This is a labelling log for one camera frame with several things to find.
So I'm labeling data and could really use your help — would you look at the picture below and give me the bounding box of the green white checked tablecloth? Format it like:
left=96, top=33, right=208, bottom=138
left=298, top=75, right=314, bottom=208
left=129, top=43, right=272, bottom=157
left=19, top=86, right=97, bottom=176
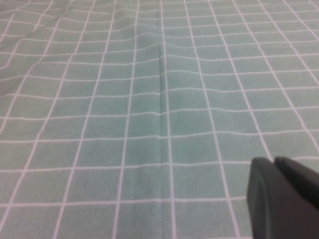
left=0, top=0, right=319, bottom=239

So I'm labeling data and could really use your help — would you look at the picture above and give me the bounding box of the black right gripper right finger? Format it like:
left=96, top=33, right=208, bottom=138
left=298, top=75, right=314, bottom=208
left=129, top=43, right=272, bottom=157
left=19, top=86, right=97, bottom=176
left=273, top=156, right=319, bottom=211

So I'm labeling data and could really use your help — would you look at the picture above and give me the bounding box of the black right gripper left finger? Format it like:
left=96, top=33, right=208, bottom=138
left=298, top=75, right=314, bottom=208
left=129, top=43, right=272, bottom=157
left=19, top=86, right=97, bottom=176
left=246, top=156, right=319, bottom=239

